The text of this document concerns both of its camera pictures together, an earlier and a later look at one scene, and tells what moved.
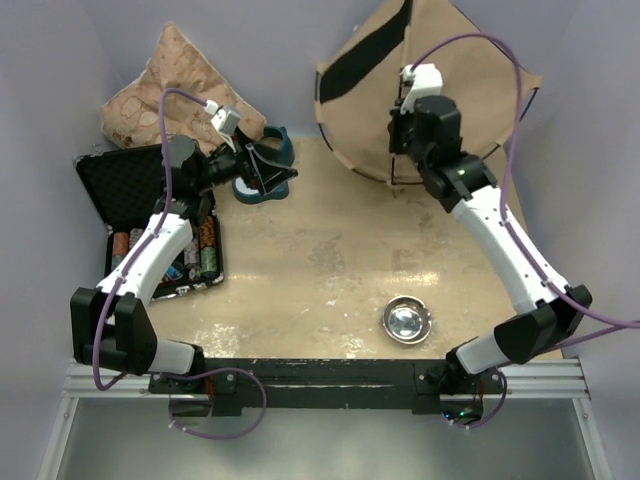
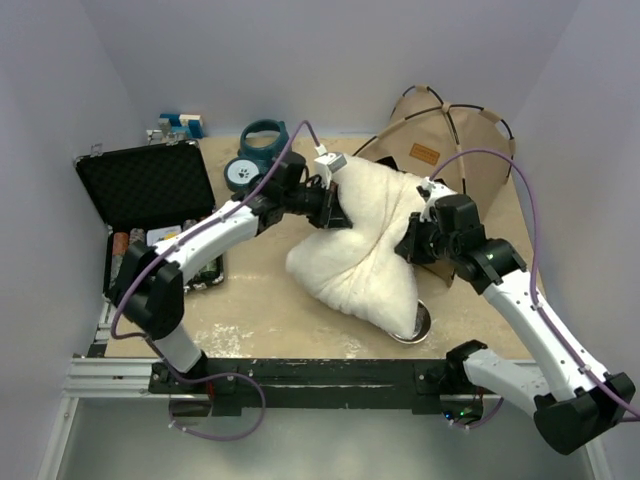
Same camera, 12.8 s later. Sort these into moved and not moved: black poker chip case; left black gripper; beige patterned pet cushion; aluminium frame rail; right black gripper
Moved: left black gripper; beige patterned pet cushion; right black gripper
Not moved: black poker chip case; aluminium frame rail
